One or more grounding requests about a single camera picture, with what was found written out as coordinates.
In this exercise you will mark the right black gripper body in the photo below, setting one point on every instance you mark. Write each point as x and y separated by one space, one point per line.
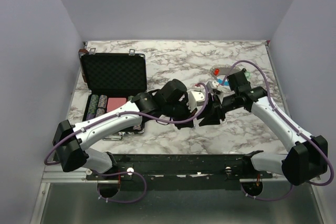
217 104

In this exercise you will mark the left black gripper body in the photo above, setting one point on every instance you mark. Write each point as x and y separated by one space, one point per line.
178 112

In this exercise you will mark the grey blue spiral keyring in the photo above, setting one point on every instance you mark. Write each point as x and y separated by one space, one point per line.
218 71

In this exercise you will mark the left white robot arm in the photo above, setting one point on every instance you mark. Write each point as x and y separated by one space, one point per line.
73 142

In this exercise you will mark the green tagged key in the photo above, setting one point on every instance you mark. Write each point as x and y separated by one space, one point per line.
246 73

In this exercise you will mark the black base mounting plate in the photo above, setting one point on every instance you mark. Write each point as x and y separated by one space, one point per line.
166 172

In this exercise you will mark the pink playing card deck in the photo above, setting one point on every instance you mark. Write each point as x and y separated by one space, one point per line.
114 103

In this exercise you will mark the black poker chip case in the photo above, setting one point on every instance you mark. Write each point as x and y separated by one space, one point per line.
116 75

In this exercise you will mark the purple poker chip stack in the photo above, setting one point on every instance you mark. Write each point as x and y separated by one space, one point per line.
97 106

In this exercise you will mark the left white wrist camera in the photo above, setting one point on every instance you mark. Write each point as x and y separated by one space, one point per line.
195 99

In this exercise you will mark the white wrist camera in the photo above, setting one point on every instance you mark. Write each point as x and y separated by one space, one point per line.
214 87
195 99

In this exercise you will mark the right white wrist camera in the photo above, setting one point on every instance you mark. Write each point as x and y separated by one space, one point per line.
214 87

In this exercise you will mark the aluminium rail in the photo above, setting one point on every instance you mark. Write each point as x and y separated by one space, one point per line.
54 174

